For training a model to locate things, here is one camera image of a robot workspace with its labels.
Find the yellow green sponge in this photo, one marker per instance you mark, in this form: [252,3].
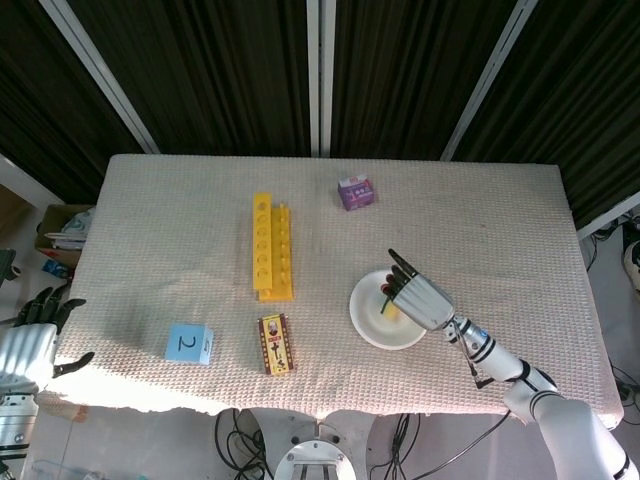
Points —
[391,314]

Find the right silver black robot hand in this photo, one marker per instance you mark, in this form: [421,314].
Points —
[425,300]

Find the black pleated curtain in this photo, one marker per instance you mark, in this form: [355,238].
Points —
[210,75]

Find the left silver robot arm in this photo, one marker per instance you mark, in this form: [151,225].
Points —
[15,425]

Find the brown yellow spice box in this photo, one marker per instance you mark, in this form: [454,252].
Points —
[276,345]

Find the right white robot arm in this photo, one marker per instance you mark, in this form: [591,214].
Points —
[550,405]

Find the beige waffle tablecloth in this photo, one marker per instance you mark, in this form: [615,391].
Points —
[200,250]

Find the small purple carton box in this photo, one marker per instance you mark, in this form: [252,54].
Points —
[356,195]

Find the cardboard box with clutter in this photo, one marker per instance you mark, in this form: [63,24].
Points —
[62,235]

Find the slanted white frame post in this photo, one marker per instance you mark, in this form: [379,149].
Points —
[100,75]
[487,80]

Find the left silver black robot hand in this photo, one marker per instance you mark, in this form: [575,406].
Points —
[27,345]

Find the yellow test tube rack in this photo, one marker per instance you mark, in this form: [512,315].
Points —
[262,250]

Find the double upright white frame post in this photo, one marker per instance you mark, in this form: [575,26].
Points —
[321,75]

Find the white paper plate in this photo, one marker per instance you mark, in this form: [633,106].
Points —
[370,320]

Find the blue numbered foam cube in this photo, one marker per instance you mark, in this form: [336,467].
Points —
[185,344]

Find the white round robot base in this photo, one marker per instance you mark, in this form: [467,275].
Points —
[315,457]

